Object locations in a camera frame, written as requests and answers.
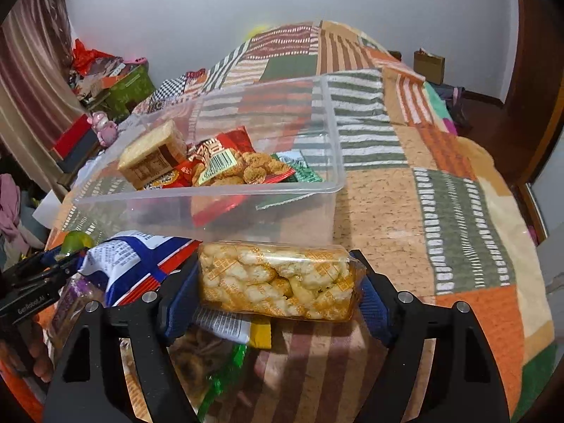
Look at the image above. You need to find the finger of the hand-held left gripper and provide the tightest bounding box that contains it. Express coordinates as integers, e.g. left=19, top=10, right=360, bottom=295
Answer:
left=11, top=247, right=89, bottom=271
left=6, top=266, right=82, bottom=292

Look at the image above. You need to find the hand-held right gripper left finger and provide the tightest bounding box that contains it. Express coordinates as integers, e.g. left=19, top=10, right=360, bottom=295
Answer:
left=44, top=251, right=202, bottom=423

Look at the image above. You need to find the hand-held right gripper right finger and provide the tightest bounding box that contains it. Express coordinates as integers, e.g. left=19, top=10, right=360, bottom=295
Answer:
left=350, top=249, right=512, bottom=423

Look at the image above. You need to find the purple snack packet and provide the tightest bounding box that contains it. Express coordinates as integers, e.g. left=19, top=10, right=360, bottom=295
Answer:
left=48, top=273, right=109, bottom=355

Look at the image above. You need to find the green fried snack packet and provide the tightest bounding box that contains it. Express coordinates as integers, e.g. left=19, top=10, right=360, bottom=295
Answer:
left=170, top=326, right=250, bottom=421

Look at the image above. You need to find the white yellow snack packet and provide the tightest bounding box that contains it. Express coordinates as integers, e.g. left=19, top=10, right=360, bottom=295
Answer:
left=191, top=306, right=271, bottom=350

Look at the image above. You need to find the blue white snack bag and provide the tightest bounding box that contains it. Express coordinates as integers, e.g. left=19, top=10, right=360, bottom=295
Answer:
left=79, top=230, right=199, bottom=307

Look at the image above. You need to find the clear puffed snack packet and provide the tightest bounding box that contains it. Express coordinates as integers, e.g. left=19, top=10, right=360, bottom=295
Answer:
left=197, top=241, right=366, bottom=321

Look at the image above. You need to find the clear plastic container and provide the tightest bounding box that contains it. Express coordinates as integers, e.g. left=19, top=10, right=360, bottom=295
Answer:
left=73, top=75, right=347, bottom=247

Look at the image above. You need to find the person's left hand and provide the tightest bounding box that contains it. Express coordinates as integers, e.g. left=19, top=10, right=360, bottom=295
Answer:
left=9, top=317, right=56, bottom=382

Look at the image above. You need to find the green round object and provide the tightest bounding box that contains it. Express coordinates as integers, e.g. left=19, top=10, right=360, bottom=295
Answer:
left=63, top=230, right=95, bottom=254

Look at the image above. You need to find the pink clothing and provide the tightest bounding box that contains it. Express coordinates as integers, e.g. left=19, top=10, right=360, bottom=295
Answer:
left=0, top=173, right=33, bottom=253

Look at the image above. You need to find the orange printed cloth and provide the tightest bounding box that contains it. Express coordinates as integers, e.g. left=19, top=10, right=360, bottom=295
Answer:
left=0, top=361, right=47, bottom=412

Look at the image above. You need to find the dark blue box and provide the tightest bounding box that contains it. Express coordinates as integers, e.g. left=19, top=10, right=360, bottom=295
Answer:
left=56, top=131, right=103, bottom=173

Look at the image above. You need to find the red box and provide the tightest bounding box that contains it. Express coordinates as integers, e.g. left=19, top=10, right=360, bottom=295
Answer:
left=52, top=114, right=98, bottom=159

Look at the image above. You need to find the patchwork blanket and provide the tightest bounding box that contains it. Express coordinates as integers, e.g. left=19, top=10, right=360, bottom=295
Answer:
left=44, top=20, right=560, bottom=423

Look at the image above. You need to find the pink plush toy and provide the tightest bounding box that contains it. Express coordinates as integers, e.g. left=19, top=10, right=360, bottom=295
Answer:
left=89, top=111, right=118, bottom=146

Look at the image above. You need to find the tan bread packet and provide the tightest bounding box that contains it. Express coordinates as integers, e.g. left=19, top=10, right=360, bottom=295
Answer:
left=118, top=119, right=188, bottom=186

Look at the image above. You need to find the small red snack packet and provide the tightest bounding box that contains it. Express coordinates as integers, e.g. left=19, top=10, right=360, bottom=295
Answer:
left=174, top=161, right=206, bottom=186

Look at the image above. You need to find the fried nugget snack packet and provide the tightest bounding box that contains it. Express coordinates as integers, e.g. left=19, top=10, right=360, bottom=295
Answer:
left=196, top=147, right=296, bottom=188

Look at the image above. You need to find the striped curtain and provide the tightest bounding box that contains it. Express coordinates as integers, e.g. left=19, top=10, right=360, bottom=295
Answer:
left=0, top=0, right=86, bottom=195

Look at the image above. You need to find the large red snack packet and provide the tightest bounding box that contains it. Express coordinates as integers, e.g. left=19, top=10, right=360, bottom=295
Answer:
left=187, top=127, right=254, bottom=164

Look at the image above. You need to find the green storage box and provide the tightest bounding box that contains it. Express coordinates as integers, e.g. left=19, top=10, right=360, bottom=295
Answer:
left=105, top=64, right=155, bottom=121

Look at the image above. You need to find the checkered patchwork cloth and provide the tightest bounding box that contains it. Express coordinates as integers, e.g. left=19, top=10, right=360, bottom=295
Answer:
left=145, top=68, right=208, bottom=112

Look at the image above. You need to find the red plastic bag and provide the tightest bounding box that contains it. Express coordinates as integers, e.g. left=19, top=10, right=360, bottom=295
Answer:
left=72, top=39, right=113, bottom=75

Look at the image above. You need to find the grey bag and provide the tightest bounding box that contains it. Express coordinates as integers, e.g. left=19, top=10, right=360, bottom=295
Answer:
left=441, top=84, right=470, bottom=135

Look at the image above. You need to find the brown cardboard box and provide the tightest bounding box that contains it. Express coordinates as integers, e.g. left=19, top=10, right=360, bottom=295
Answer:
left=413, top=48, right=446, bottom=85

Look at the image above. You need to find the wooden door frame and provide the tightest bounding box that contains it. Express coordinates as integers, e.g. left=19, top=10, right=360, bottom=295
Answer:
left=502, top=0, right=564, bottom=188

